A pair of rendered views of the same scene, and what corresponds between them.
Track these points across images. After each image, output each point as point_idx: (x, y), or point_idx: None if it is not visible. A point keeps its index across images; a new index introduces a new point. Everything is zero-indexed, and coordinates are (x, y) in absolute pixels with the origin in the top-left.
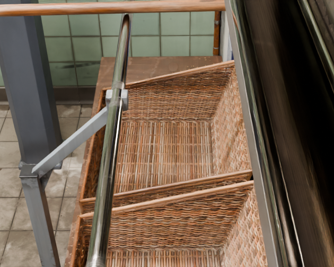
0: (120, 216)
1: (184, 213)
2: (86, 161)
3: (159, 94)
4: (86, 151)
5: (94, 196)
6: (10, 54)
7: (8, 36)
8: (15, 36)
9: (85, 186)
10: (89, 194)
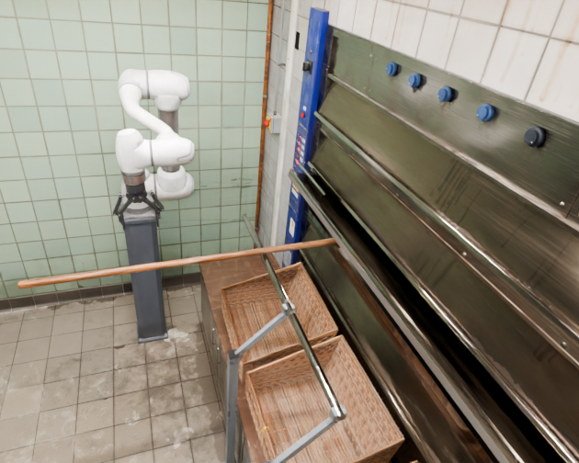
0: (270, 367)
1: (304, 359)
2: (221, 335)
3: (256, 287)
4: (218, 329)
5: None
6: None
7: (141, 257)
8: (145, 257)
9: None
10: None
